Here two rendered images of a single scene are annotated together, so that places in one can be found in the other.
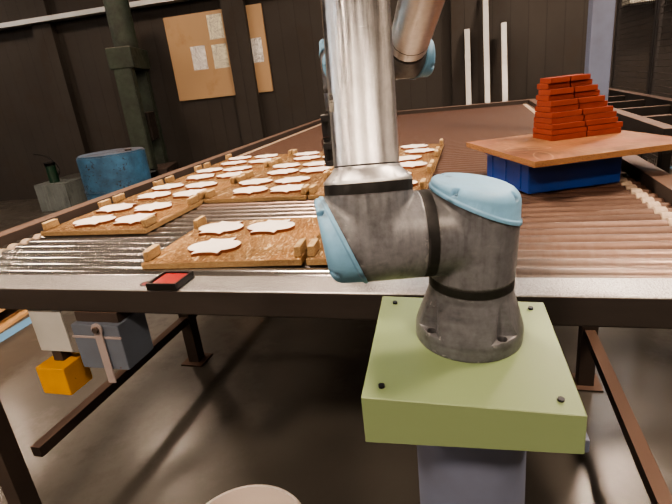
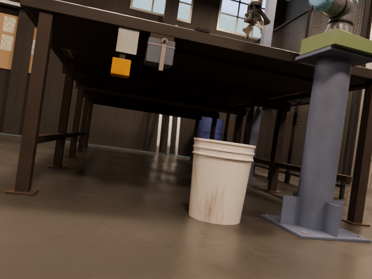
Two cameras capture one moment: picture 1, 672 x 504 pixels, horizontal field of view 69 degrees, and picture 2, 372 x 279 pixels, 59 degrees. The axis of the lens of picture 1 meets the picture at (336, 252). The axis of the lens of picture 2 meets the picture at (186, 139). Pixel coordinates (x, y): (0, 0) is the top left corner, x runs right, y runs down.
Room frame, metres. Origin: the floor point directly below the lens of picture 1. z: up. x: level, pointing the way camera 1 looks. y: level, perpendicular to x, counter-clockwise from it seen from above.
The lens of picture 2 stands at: (-0.47, 1.24, 0.35)
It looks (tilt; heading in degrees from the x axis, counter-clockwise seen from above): 0 degrees down; 330
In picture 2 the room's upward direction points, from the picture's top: 8 degrees clockwise
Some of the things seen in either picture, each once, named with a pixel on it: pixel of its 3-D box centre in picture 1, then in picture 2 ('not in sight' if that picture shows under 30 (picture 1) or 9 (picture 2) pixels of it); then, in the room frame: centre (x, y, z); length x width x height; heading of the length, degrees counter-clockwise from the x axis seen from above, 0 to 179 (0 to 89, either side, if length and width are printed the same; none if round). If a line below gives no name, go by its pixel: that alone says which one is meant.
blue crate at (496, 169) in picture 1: (548, 164); not in sight; (1.58, -0.73, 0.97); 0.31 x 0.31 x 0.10; 5
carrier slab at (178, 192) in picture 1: (179, 190); not in sight; (2.04, 0.63, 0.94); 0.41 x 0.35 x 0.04; 72
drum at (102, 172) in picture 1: (123, 200); not in sight; (4.47, 1.91, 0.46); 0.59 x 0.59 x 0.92
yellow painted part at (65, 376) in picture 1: (56, 347); (123, 52); (1.13, 0.75, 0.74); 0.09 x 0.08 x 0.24; 73
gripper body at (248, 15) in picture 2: (341, 138); (253, 14); (1.14, -0.04, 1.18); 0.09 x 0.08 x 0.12; 89
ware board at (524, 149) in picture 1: (568, 143); not in sight; (1.59, -0.80, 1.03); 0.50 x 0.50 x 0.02; 5
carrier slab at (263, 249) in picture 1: (245, 240); not in sight; (1.25, 0.24, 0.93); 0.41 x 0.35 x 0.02; 77
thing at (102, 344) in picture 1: (112, 339); (159, 53); (1.08, 0.57, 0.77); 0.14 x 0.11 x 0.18; 73
